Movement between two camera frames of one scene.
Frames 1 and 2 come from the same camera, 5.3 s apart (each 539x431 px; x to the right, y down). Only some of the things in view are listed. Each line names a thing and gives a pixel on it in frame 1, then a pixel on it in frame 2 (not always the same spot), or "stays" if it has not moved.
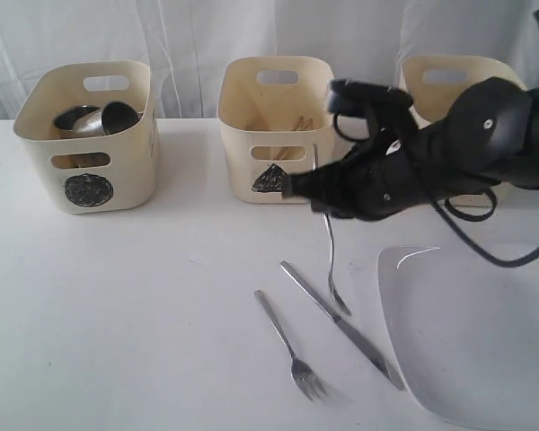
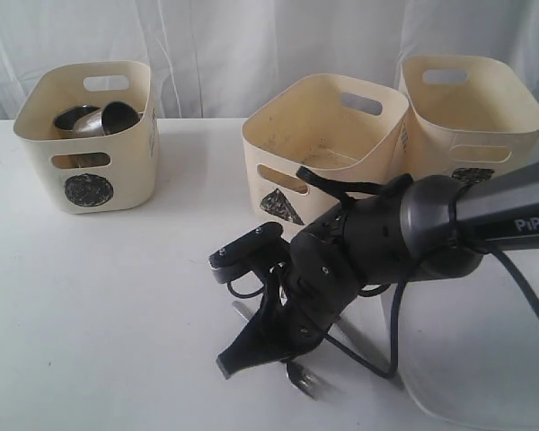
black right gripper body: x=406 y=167 -> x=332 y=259
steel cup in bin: x=83 y=121 stays
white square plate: x=477 y=342 stays
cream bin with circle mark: x=101 y=174 stays
